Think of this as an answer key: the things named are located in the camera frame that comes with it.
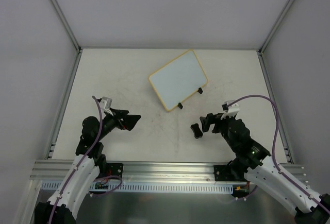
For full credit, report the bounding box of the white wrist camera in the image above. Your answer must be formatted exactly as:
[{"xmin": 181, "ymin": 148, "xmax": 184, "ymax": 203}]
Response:
[
  {"xmin": 99, "ymin": 96, "xmax": 113, "ymax": 115},
  {"xmin": 221, "ymin": 101, "xmax": 240, "ymax": 119}
]

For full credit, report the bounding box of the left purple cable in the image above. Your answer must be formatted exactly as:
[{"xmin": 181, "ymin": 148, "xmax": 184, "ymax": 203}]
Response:
[{"xmin": 48, "ymin": 95, "xmax": 124, "ymax": 224}]

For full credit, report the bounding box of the black whiteboard eraser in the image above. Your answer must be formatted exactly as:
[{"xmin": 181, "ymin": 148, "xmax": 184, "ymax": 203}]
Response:
[{"xmin": 190, "ymin": 123, "xmax": 203, "ymax": 139}]

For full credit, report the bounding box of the white slotted cable duct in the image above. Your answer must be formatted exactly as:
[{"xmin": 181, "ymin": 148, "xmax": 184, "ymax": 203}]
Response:
[{"xmin": 41, "ymin": 180, "xmax": 234, "ymax": 195}]

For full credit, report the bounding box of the purple cable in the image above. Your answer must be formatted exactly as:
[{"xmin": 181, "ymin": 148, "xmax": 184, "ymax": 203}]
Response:
[
  {"xmin": 48, "ymin": 95, "xmax": 124, "ymax": 224},
  {"xmin": 221, "ymin": 94, "xmax": 330, "ymax": 216}
]

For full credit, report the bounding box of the yellow framed whiteboard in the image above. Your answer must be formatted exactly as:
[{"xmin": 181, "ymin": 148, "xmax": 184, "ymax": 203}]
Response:
[{"xmin": 148, "ymin": 49, "xmax": 208, "ymax": 112}]

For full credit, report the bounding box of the aluminium mounting rail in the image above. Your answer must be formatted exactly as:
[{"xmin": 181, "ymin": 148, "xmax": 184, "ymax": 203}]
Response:
[{"xmin": 29, "ymin": 159, "xmax": 310, "ymax": 185}]

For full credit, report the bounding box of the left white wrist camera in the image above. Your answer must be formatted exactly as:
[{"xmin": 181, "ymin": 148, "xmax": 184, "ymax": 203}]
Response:
[{"xmin": 99, "ymin": 96, "xmax": 113, "ymax": 115}]

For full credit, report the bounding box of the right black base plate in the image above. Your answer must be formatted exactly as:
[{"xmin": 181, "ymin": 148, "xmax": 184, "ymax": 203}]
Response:
[{"xmin": 213, "ymin": 165, "xmax": 246, "ymax": 182}]

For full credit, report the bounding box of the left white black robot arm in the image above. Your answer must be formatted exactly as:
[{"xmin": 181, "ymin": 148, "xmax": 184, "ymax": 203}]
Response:
[{"xmin": 34, "ymin": 109, "xmax": 141, "ymax": 223}]

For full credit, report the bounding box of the aluminium frame post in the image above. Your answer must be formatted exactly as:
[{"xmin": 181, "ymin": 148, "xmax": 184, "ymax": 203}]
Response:
[
  {"xmin": 49, "ymin": 0, "xmax": 81, "ymax": 53},
  {"xmin": 258, "ymin": 0, "xmax": 295, "ymax": 55}
]

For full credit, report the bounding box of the right aluminium frame post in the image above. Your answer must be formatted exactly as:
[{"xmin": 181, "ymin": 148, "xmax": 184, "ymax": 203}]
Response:
[{"xmin": 258, "ymin": 0, "xmax": 295, "ymax": 55}]

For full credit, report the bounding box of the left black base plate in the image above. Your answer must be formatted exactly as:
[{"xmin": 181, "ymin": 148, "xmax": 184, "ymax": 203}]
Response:
[{"xmin": 98, "ymin": 162, "xmax": 124, "ymax": 178}]

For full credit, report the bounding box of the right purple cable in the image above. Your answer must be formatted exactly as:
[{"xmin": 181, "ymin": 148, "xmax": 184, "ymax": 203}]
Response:
[{"xmin": 221, "ymin": 94, "xmax": 330, "ymax": 216}]

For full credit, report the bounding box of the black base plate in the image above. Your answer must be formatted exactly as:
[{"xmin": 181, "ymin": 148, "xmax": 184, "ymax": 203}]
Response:
[
  {"xmin": 213, "ymin": 165, "xmax": 246, "ymax": 182},
  {"xmin": 98, "ymin": 162, "xmax": 124, "ymax": 178}
]

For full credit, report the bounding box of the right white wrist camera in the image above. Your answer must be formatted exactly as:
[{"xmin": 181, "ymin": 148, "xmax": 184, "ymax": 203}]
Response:
[{"xmin": 221, "ymin": 101, "xmax": 240, "ymax": 119}]

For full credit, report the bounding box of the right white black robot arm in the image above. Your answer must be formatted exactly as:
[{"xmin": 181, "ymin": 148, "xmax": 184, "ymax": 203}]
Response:
[{"xmin": 200, "ymin": 113, "xmax": 329, "ymax": 223}]

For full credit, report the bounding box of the left aluminium frame post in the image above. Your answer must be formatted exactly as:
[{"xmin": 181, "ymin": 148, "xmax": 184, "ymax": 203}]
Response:
[{"xmin": 49, "ymin": 0, "xmax": 81, "ymax": 53}]

